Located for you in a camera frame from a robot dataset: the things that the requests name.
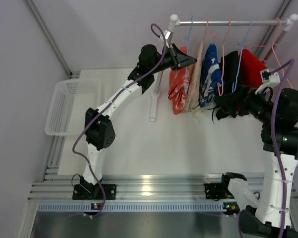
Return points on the red trousers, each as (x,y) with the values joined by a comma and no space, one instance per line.
(250,68)

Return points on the grey slotted cable duct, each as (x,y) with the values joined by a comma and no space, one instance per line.
(113,206)

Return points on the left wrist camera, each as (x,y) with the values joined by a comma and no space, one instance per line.
(167,35)

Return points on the blue hanger with black trousers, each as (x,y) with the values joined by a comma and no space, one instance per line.
(234,85)

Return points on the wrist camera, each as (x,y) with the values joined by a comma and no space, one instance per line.
(167,35)
(269,80)

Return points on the black drawstring trousers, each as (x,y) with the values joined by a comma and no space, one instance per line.
(230,70)

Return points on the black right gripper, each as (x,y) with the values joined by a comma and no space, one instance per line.
(236,103)

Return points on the white clothes rack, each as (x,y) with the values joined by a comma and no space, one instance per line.
(175,22)

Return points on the blue wire hanger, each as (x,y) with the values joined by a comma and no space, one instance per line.
(187,39)

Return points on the blue patterned trousers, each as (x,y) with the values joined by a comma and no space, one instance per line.
(210,78)

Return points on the beige drawstring trousers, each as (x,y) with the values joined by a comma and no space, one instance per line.
(192,101)

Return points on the white plastic basket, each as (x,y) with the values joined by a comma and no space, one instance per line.
(70,101)

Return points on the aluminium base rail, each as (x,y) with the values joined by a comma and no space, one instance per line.
(129,188)

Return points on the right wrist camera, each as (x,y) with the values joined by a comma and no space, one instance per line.
(269,80)

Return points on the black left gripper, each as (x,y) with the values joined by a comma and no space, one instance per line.
(176,57)

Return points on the orange white patterned trousers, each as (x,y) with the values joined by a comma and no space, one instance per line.
(178,82)

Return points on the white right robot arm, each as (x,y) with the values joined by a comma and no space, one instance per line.
(268,215)

